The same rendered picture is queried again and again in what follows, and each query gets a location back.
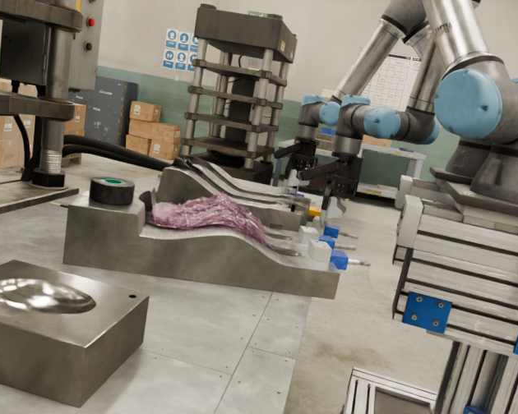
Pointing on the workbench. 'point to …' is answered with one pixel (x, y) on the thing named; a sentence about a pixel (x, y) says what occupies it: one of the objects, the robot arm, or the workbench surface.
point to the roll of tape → (112, 190)
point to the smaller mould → (57, 330)
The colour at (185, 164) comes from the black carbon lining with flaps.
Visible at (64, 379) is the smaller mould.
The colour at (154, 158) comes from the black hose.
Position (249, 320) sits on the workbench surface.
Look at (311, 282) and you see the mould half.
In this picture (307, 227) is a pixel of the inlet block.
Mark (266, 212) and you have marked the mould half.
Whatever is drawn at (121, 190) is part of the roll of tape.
